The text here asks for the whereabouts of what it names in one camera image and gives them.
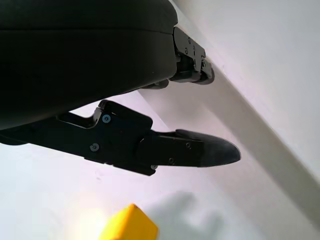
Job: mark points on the yellow wooden block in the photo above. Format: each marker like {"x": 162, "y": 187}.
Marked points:
{"x": 130, "y": 225}

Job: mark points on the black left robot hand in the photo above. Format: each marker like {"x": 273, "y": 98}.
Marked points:
{"x": 75, "y": 62}

